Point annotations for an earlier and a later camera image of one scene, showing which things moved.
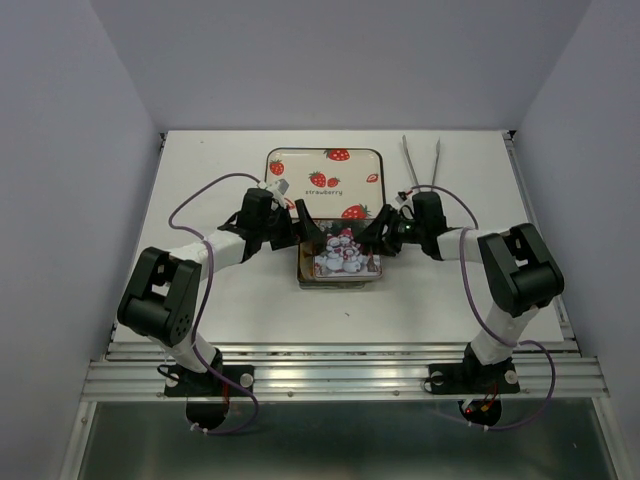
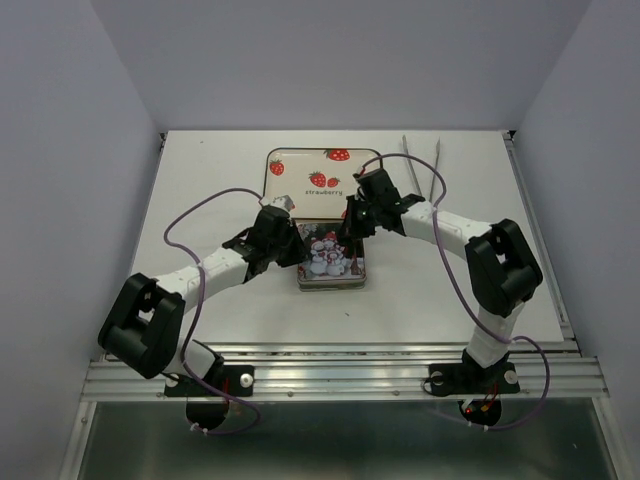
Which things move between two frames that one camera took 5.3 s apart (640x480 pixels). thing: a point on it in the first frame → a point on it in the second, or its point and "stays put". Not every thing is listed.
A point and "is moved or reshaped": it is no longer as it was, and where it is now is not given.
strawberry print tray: x=331 y=182 stays put
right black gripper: x=372 y=232 → x=350 y=228
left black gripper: x=291 y=234 → x=299 y=253
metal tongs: x=405 y=144 stays put
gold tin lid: x=342 y=256 is moved or reshaped
